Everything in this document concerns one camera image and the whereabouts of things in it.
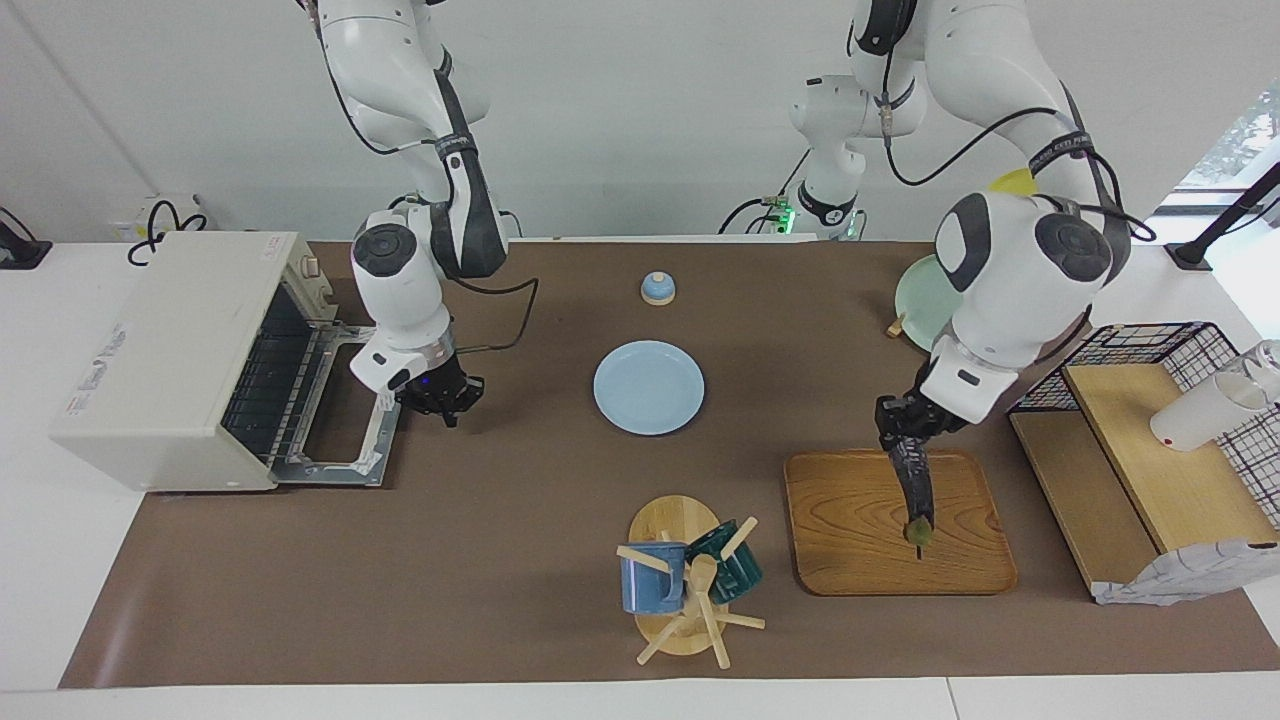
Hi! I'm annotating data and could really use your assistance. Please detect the dark purple eggplant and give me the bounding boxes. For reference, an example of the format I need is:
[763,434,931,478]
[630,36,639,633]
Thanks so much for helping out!
[888,440,938,551]

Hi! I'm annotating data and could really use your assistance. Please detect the light blue round plate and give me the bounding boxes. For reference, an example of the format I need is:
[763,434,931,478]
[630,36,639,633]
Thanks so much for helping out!
[593,340,707,438]

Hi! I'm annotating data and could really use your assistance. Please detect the beige toaster oven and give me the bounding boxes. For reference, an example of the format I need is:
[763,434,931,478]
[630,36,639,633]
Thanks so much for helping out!
[50,232,404,494]

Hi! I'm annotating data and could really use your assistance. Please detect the rectangular wooden tray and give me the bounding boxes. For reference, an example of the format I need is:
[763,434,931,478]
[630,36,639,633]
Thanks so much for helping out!
[783,450,1019,598]

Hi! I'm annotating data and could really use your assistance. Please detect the pale green plate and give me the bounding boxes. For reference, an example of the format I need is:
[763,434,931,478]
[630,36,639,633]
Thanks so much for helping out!
[893,254,967,354]

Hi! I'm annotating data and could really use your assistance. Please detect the brown table mat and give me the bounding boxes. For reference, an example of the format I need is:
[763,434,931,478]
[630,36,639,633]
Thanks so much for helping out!
[58,240,1280,690]

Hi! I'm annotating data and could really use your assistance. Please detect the dark green mug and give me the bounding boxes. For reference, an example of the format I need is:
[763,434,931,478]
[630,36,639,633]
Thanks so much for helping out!
[685,520,765,605]

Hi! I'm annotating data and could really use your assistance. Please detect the wooden shelf unit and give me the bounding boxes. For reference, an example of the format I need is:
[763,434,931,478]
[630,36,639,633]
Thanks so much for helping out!
[1008,362,1280,602]

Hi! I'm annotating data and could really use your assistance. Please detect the wooden mug tree stand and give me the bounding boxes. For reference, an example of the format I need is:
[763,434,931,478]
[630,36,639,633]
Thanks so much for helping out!
[615,495,767,670]

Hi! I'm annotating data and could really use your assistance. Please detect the blue mug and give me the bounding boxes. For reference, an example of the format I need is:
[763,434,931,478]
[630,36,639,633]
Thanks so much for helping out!
[620,540,690,616]

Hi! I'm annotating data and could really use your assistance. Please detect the white cup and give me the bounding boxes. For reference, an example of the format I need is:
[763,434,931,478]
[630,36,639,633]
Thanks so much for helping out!
[1149,372,1271,454]

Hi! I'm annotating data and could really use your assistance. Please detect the marble print paper strip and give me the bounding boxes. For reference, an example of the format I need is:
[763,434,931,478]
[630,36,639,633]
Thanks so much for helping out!
[1090,539,1280,608]

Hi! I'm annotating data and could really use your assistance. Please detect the clear glass cup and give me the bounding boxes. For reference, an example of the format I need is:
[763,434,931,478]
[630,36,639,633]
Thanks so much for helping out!
[1240,339,1280,403]

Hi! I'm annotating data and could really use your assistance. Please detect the window with greenery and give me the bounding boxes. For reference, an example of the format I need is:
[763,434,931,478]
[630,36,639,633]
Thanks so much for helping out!
[1175,85,1280,196]

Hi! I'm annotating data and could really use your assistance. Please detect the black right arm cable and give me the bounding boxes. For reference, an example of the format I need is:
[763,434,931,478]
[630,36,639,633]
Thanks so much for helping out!
[316,0,542,354]

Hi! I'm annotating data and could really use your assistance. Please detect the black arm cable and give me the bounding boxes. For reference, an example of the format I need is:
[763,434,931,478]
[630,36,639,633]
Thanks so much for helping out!
[316,0,542,354]
[847,0,1159,247]

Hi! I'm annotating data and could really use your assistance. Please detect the metal oven wire rack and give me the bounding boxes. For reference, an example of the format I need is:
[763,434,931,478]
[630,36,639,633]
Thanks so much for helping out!
[221,318,333,463]

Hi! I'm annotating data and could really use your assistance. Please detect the black wire mesh basket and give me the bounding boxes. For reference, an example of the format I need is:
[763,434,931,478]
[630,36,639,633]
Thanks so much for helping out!
[1008,321,1280,532]

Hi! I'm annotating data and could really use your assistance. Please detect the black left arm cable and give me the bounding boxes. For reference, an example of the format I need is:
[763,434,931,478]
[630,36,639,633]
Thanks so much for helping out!
[847,0,1159,247]

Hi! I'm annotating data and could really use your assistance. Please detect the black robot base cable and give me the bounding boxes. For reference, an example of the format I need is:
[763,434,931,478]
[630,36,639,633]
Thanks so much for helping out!
[719,150,812,237]

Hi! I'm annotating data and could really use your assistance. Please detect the black socket cable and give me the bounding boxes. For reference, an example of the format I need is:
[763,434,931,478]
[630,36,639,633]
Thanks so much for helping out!
[126,199,212,268]

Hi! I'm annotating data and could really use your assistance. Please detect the white wall socket box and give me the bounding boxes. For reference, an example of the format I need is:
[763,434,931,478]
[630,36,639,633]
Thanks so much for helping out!
[110,193,207,244]

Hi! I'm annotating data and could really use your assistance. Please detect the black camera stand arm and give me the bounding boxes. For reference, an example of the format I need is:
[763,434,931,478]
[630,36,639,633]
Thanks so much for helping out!
[1164,160,1280,273]

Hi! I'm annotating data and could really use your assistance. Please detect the black clamp mount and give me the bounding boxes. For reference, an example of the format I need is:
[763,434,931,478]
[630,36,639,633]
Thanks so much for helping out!
[0,205,54,272]

